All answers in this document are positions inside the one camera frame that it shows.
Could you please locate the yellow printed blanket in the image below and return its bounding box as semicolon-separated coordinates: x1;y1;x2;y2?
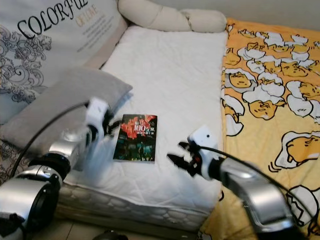
200;18;320;240

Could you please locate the small beige bolster pillow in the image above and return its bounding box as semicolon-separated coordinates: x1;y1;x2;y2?
182;9;227;33

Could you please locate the large beige bolster pillow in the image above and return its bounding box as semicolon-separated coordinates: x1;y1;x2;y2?
117;0;196;33

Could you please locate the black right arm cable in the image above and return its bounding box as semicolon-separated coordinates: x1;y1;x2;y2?
200;145;318;231

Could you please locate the dark cover paperback book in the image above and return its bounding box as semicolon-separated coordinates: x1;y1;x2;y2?
113;114;158;163

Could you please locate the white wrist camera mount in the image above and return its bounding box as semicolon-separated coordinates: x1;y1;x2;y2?
187;125;223;178
86;97;112;138

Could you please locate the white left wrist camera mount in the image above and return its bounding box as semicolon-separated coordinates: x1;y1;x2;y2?
86;97;112;138

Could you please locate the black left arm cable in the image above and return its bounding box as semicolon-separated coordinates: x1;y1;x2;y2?
7;101;91;178

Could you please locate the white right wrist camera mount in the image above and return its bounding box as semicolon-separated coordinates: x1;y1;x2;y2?
187;125;223;178

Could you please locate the grey quilted mattress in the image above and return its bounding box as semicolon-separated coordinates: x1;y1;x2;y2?
65;185;223;233

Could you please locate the grey rectangular pillow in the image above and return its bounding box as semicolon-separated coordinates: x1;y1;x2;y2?
0;66;133;156

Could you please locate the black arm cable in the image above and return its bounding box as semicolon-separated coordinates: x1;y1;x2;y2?
7;101;91;178
200;145;318;231

